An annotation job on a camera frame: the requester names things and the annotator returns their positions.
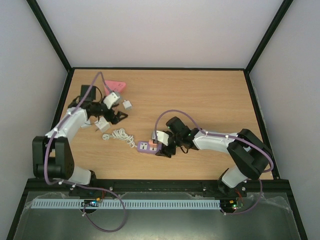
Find light blue cable duct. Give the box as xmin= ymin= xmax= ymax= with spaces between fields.
xmin=30 ymin=199 xmax=221 ymax=210

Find pink plug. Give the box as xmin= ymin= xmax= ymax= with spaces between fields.
xmin=148 ymin=139 xmax=158 ymax=148

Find white cube plug red pattern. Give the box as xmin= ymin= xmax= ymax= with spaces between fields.
xmin=94 ymin=117 xmax=111 ymax=133

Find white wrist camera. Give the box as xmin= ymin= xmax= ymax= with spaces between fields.
xmin=151 ymin=130 xmax=170 ymax=146
xmin=102 ymin=91 xmax=121 ymax=110

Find white coiled cord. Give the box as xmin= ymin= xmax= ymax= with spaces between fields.
xmin=101 ymin=127 xmax=139 ymax=150

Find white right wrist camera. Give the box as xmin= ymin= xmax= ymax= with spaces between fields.
xmin=151 ymin=130 xmax=170 ymax=146

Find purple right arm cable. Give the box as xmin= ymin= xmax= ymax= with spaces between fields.
xmin=153 ymin=109 xmax=275 ymax=216

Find pink triangular power strip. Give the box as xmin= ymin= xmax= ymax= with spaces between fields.
xmin=104 ymin=80 xmax=127 ymax=96

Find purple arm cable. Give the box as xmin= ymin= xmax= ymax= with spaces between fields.
xmin=43 ymin=71 xmax=127 ymax=232
xmin=153 ymin=109 xmax=275 ymax=216

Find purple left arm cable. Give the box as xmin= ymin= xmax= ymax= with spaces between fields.
xmin=43 ymin=71 xmax=127 ymax=232

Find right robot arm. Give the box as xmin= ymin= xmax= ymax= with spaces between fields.
xmin=151 ymin=116 xmax=273 ymax=196

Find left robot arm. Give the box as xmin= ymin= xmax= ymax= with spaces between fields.
xmin=32 ymin=85 xmax=128 ymax=185

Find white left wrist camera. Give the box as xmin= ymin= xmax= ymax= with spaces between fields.
xmin=102 ymin=91 xmax=121 ymax=110

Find purple power strip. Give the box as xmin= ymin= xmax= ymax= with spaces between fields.
xmin=137 ymin=141 xmax=162 ymax=155

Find white 66W USB charger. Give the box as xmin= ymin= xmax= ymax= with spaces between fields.
xmin=81 ymin=120 xmax=92 ymax=129

